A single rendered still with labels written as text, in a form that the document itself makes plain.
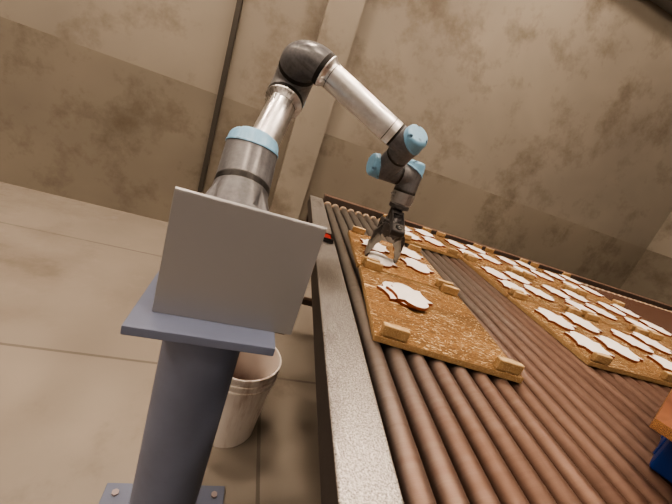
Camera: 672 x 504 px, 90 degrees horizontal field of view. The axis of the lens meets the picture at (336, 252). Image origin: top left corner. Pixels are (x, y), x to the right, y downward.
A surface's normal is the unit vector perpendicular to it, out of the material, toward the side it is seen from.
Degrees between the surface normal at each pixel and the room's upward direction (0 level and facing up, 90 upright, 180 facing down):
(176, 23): 90
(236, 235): 90
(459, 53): 90
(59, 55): 90
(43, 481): 0
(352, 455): 0
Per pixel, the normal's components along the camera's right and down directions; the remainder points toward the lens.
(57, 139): 0.19, 0.37
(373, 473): 0.32, -0.90
